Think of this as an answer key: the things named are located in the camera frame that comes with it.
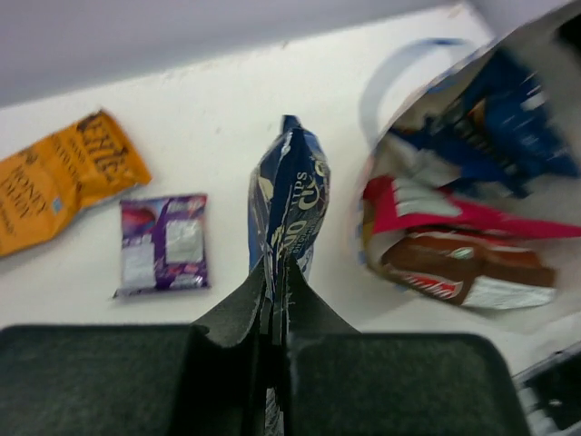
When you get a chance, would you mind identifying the orange snack packet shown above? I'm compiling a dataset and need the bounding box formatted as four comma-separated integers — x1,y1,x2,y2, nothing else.
1,110,152,257

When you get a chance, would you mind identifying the pink snack packet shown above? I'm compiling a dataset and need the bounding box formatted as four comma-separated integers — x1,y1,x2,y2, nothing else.
362,175,580,240

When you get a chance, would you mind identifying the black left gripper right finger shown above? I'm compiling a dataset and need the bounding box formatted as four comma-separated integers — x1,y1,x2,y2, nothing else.
283,262,530,435

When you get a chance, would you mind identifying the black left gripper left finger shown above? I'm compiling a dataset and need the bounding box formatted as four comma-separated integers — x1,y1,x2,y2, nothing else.
1,267,265,435

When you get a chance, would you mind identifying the blue checkered paper bag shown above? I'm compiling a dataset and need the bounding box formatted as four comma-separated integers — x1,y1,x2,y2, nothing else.
357,1,580,332

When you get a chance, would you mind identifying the aluminium mounting rail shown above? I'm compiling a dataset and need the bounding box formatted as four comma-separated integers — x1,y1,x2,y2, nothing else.
514,342,580,436

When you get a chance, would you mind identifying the brown snack packet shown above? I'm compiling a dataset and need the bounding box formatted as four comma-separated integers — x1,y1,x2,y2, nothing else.
379,227,556,310

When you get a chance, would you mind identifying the dark blue snack packet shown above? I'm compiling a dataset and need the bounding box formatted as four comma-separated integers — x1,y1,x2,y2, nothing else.
389,49,580,199

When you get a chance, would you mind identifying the blue white snack packet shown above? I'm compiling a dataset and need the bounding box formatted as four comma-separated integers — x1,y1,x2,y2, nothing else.
248,115,330,300

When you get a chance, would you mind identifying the purple candy packet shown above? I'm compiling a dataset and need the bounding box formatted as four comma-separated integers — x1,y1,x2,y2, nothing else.
113,193,210,298

